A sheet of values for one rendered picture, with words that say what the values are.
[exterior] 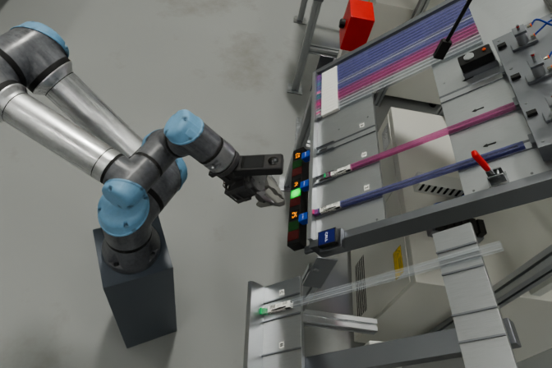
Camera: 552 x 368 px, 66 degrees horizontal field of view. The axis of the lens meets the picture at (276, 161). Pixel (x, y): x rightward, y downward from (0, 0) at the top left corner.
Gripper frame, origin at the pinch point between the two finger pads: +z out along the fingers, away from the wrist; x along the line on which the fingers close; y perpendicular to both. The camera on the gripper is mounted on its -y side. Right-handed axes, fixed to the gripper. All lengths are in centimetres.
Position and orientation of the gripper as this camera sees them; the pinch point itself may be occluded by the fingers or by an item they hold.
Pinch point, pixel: (283, 200)
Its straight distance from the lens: 108.3
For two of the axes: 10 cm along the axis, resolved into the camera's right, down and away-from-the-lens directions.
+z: 6.1, 5.4, 5.8
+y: -7.9, 3.4, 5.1
